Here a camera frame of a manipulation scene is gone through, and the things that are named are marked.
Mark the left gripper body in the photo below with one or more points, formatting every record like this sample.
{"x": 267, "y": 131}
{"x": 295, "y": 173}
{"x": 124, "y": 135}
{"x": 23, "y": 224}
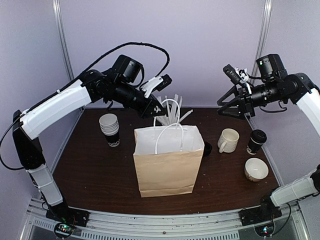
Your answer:
{"x": 152, "y": 102}

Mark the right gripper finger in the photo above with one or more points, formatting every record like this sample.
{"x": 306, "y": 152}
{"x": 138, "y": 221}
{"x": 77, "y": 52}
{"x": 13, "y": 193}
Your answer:
{"x": 228, "y": 96}
{"x": 230, "y": 109}

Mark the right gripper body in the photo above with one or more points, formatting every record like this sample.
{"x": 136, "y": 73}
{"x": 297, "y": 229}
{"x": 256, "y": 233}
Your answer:
{"x": 248, "y": 100}

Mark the black coffee cup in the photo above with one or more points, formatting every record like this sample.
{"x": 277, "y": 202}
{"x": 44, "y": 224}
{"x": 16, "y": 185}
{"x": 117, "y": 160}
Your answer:
{"x": 252, "y": 147}

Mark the brown paper bag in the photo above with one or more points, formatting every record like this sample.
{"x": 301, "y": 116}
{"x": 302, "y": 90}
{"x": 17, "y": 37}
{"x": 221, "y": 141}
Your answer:
{"x": 167, "y": 159}

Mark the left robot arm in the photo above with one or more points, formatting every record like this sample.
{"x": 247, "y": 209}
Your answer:
{"x": 114, "y": 84}

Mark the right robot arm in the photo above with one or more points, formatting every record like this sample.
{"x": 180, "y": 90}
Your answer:
{"x": 278, "y": 86}

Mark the wrapped straws bundle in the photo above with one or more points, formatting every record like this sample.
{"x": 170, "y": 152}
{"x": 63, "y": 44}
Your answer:
{"x": 173, "y": 107}

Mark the cream ceramic mug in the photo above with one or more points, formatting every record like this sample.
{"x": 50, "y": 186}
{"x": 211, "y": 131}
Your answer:
{"x": 228, "y": 140}

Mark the stack of paper cups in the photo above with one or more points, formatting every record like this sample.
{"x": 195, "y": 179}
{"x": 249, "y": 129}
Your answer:
{"x": 109, "y": 126}

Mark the stack of black lids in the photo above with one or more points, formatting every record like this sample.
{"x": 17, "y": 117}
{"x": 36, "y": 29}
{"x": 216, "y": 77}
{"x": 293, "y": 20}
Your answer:
{"x": 207, "y": 149}

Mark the white ceramic bowl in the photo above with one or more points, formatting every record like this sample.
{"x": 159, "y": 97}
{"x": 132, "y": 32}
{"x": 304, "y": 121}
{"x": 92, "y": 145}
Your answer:
{"x": 255, "y": 169}

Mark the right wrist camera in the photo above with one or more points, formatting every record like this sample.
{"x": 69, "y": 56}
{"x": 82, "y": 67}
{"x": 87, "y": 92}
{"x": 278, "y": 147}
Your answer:
{"x": 237, "y": 76}

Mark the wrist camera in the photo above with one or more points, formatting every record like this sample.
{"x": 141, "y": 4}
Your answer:
{"x": 166, "y": 81}
{"x": 237, "y": 76}

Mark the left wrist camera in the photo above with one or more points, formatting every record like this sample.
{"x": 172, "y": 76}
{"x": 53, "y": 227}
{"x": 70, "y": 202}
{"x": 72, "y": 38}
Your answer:
{"x": 166, "y": 81}

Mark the right corner metal post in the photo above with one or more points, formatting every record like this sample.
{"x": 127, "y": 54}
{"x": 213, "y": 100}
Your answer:
{"x": 264, "y": 30}

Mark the corner metal post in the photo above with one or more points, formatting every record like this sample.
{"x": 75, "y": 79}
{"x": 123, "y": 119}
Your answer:
{"x": 264, "y": 30}
{"x": 61, "y": 33}

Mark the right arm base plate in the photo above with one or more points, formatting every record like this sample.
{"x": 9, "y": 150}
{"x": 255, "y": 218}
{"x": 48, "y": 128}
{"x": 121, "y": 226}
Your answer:
{"x": 252, "y": 216}

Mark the aluminium frame rail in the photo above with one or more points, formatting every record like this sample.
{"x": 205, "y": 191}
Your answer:
{"x": 224, "y": 225}

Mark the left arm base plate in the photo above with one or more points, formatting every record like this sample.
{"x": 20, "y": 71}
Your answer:
{"x": 73, "y": 217}

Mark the left corner metal post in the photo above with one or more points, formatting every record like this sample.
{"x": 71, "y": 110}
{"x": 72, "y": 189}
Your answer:
{"x": 61, "y": 33}

